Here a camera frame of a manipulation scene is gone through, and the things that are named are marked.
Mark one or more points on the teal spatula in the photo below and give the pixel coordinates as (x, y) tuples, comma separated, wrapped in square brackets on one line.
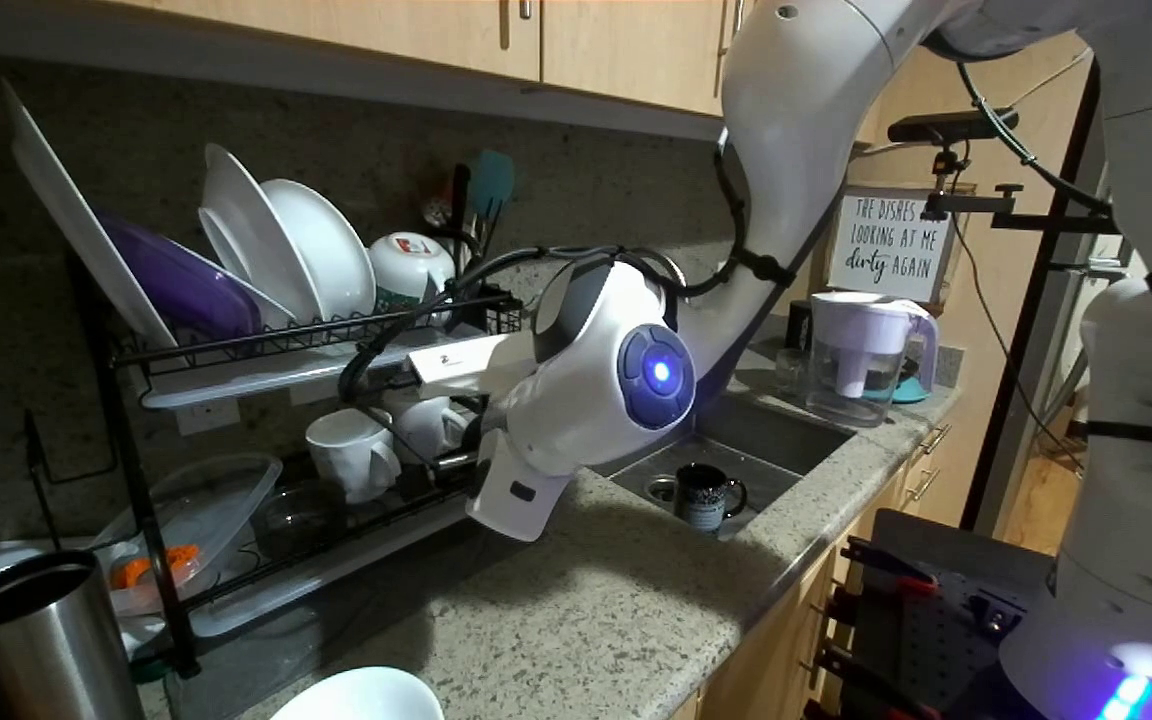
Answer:
[(495, 182)]

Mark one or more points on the stainless steel tumbler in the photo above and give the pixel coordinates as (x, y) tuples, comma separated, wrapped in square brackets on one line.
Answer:
[(48, 655)]

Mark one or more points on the stainless steel sink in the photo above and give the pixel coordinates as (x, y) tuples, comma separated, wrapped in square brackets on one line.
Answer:
[(778, 440)]

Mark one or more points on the clear plastic food container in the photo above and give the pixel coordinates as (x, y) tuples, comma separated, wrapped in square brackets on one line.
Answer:
[(201, 515)]

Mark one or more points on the gray drying mat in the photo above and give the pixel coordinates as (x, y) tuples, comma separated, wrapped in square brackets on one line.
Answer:
[(243, 666)]

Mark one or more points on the white framed text sign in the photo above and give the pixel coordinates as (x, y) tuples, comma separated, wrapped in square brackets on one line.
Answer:
[(890, 246)]

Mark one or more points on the large white plate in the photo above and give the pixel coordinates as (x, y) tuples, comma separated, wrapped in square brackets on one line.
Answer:
[(80, 224)]

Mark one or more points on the white dinner plate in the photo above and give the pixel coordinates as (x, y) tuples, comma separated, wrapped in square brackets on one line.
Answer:
[(251, 224)]

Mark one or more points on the black camera stand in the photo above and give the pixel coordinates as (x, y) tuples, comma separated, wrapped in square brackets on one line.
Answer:
[(1042, 306)]

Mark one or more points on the plain white mug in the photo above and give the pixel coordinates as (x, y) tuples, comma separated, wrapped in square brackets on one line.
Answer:
[(350, 445)]

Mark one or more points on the dark glass bowl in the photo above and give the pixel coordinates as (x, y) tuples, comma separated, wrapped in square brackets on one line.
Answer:
[(298, 515)]

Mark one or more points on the white water filter pitcher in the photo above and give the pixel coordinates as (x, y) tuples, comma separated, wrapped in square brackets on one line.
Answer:
[(856, 341)]

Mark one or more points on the teal cloth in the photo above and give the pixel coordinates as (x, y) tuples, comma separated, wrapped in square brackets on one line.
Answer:
[(901, 392)]

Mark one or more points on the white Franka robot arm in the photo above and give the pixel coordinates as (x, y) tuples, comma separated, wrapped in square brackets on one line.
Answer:
[(600, 386)]

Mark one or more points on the purple plate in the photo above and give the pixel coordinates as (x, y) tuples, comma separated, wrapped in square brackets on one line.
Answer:
[(182, 287)]

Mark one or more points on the black mug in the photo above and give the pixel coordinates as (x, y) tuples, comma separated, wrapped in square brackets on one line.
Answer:
[(700, 504)]

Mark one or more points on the white mug with red print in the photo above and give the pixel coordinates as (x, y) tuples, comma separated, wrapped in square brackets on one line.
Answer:
[(416, 425)]

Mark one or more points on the black tool rack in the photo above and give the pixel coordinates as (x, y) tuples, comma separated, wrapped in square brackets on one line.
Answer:
[(920, 626)]

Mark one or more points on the white deep plate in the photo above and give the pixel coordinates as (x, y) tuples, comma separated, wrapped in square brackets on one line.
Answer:
[(329, 246)]

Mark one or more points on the black spatula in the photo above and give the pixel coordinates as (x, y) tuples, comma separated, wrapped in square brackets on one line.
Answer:
[(459, 214)]

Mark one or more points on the wooden wall cabinets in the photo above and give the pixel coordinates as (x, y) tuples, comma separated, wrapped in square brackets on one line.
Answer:
[(469, 43)]

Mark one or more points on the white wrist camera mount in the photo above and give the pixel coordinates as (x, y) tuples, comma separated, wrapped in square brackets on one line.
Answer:
[(459, 357)]

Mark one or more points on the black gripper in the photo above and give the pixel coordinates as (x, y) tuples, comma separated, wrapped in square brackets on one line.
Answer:
[(474, 425)]

